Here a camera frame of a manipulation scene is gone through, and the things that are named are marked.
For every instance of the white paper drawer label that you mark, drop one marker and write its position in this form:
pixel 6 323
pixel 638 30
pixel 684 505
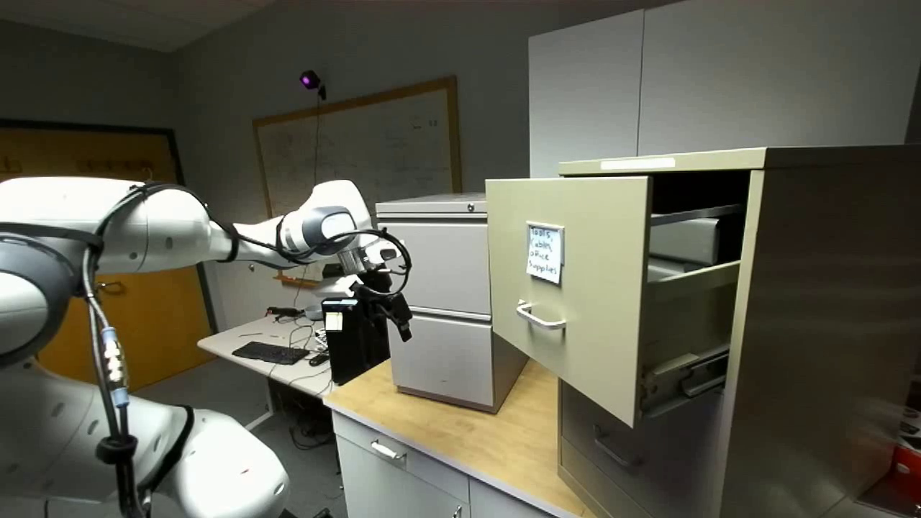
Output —
pixel 544 251

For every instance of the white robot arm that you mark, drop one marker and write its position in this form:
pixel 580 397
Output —
pixel 71 428

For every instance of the beige right filing cabinet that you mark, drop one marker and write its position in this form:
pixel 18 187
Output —
pixel 828 330

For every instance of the black keyboard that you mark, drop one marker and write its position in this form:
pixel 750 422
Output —
pixel 265 353

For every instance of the grey side desk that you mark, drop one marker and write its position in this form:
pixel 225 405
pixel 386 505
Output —
pixel 308 374

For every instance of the orange wooden door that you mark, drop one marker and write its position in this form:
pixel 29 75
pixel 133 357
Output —
pixel 160 318

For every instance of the white wall cabinet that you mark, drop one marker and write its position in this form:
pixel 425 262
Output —
pixel 724 72

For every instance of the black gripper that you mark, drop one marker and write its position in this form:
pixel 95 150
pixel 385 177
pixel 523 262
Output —
pixel 385 278

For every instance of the beige top file drawer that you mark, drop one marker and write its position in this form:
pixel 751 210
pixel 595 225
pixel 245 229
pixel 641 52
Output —
pixel 641 321

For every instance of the beige bottom file drawer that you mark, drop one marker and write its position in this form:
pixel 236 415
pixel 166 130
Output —
pixel 662 466

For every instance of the beige file drawer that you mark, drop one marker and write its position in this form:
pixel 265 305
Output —
pixel 662 466
pixel 641 321

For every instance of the grey left filing cabinet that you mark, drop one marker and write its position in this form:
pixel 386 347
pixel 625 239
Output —
pixel 454 353

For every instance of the wooden top white desk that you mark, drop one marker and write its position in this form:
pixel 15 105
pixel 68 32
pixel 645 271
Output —
pixel 513 449

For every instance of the wood framed whiteboard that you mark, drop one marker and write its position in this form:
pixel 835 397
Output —
pixel 393 146

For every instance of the purple lit ceiling camera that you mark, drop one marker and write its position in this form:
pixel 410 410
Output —
pixel 315 85

